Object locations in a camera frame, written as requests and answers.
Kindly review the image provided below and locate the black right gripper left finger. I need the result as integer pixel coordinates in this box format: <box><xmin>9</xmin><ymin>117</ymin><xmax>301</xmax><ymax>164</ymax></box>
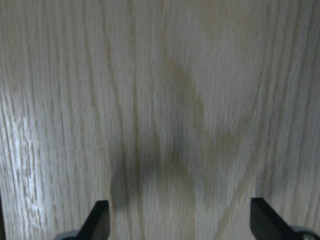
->
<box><xmin>77</xmin><ymin>200</ymin><xmax>111</xmax><ymax>240</ymax></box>

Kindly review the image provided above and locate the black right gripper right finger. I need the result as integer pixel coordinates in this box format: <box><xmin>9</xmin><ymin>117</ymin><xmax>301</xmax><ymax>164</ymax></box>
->
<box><xmin>249</xmin><ymin>197</ymin><xmax>320</xmax><ymax>240</ymax></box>

